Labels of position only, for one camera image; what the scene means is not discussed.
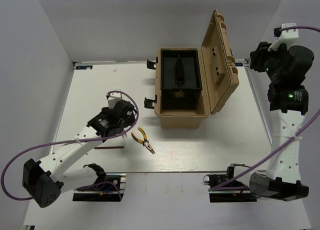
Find black toolbox latch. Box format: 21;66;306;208
146;57;159;70
143;95;158;109

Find black rear toolbox latch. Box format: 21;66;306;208
146;57;159;70

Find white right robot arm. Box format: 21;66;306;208
225;42;314;202

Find black front toolbox latch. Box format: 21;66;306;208
143;95;158;109

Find large dark hex key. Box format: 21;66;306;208
94;146;124;150

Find black toolbox tray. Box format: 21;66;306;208
160;49;203;92

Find yellow handled needle-nose pliers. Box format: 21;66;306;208
131;127;155;155

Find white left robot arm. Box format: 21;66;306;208
22;99;139;208

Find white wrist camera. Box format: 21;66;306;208
267;23;299;52
106;92;123;109

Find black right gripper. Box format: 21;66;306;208
249;39;289;83

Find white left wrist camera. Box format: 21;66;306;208
106;92;123;109

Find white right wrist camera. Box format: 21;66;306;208
267;23;299;52

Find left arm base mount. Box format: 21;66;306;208
72;173;127;203

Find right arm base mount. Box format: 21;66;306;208
203;173;257;203

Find tan plastic toolbox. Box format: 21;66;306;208
154;10;239;129

